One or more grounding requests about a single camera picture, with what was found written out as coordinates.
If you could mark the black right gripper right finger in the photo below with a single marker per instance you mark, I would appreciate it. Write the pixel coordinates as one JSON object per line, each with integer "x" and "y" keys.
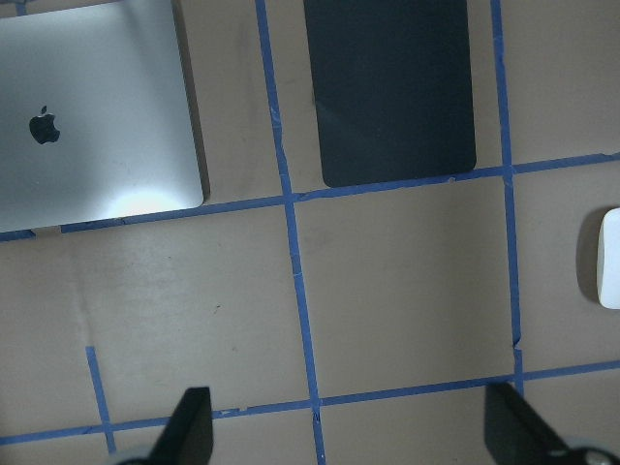
{"x": 514, "y": 433}

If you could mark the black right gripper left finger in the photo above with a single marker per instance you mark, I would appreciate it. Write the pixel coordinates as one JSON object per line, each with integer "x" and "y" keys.
{"x": 188, "y": 437}

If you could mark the white computer mouse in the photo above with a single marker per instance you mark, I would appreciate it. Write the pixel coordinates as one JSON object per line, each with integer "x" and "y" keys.
{"x": 608, "y": 261}

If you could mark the black mousepad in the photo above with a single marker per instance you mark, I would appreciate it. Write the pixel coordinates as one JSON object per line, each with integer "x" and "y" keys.
{"x": 392, "y": 89}

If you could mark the silver apple laptop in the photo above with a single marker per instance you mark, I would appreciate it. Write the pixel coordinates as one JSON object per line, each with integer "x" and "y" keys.
{"x": 96, "y": 116}

